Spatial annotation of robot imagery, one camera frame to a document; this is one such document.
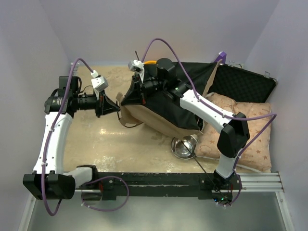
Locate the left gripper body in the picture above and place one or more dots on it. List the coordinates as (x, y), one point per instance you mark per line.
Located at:
(88, 102)

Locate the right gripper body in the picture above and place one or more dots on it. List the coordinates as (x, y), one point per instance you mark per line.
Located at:
(152, 84)

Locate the beige pet tent fabric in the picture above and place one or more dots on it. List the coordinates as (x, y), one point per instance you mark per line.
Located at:
(161, 114)

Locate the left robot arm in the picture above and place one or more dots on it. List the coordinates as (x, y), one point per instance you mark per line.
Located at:
(48, 179)

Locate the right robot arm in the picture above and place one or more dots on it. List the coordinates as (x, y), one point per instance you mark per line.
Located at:
(233, 129)

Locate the yellow double bowl holder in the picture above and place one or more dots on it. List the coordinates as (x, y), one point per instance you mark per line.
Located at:
(150, 62)

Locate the steel bowl front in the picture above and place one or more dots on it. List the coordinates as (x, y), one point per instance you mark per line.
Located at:
(184, 148)

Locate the purple plastic piece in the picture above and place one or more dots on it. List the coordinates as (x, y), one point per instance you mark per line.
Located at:
(221, 57)

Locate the black foam-lined case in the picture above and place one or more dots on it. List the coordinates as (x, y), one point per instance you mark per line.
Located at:
(242, 85)

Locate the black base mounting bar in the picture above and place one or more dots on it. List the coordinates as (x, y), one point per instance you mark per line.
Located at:
(112, 185)

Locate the pink patterned pillow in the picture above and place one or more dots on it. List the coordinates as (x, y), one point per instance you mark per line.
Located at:
(257, 156)

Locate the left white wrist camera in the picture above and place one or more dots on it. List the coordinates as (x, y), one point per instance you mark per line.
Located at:
(99, 82)

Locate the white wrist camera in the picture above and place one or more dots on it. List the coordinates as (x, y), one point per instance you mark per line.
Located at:
(99, 82)
(137, 67)

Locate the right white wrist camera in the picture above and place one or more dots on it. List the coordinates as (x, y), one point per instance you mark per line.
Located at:
(137, 67)

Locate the aluminium rail frame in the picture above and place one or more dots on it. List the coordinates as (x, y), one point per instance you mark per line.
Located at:
(258, 206)

